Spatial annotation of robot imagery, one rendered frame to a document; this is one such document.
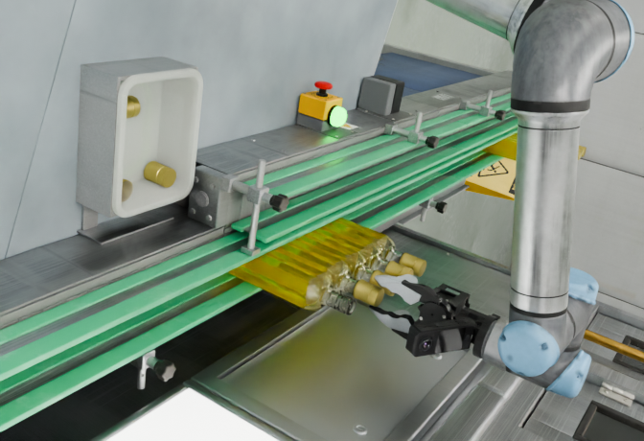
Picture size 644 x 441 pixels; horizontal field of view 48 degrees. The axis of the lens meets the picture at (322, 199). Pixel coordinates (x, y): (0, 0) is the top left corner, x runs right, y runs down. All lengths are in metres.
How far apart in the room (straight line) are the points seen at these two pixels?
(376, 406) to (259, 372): 0.20
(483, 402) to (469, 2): 0.66
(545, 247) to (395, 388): 0.43
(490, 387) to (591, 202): 5.99
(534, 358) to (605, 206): 6.29
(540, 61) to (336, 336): 0.68
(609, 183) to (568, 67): 6.30
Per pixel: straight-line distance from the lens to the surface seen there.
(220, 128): 1.43
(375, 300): 1.25
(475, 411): 1.29
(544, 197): 0.96
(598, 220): 7.32
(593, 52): 0.95
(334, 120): 1.59
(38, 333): 1.03
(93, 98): 1.14
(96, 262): 1.15
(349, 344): 1.37
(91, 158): 1.16
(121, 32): 1.19
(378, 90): 1.82
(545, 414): 1.42
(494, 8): 1.09
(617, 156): 7.15
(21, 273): 1.12
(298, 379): 1.25
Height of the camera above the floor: 1.60
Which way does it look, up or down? 27 degrees down
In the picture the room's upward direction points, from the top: 111 degrees clockwise
